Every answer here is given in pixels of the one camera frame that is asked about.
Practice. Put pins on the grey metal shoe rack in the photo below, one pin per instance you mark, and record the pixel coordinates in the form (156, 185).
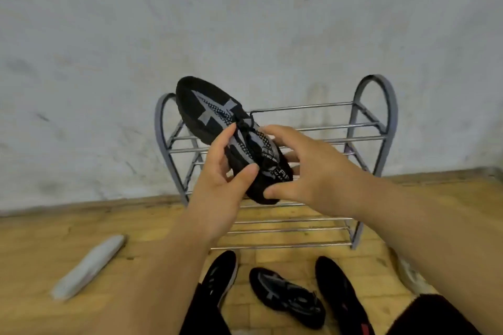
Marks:
(392, 119)

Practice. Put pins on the black grey patterned sneaker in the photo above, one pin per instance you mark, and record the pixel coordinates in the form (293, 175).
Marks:
(287, 295)
(204, 111)

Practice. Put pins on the white shoe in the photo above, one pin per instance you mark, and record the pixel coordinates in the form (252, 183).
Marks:
(412, 274)

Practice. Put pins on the person's left hand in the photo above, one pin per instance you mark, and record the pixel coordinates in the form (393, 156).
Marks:
(214, 193)

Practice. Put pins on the person's black left shoe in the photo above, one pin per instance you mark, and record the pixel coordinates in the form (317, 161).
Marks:
(222, 274)

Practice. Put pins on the person's black right shoe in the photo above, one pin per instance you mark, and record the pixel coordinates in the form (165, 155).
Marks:
(342, 295)

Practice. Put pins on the person's right forearm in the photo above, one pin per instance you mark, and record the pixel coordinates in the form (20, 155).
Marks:
(432, 236)

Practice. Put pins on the person's right thumb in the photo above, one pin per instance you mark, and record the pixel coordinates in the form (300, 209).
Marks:
(285, 190)

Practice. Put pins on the person's black trousers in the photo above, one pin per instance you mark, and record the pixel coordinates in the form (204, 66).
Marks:
(432, 319)

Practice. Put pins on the person's right hand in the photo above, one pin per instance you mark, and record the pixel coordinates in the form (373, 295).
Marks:
(330, 181)

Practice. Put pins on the person's left thumb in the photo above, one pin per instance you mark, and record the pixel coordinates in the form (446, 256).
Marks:
(243, 179)

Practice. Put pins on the person's left forearm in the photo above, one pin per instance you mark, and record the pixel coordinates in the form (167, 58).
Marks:
(165, 279)

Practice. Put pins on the grey rolled bundle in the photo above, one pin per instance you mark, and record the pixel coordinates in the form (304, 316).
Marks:
(88, 268)

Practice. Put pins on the person's black shoe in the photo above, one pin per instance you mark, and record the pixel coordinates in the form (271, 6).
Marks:
(222, 274)
(342, 295)

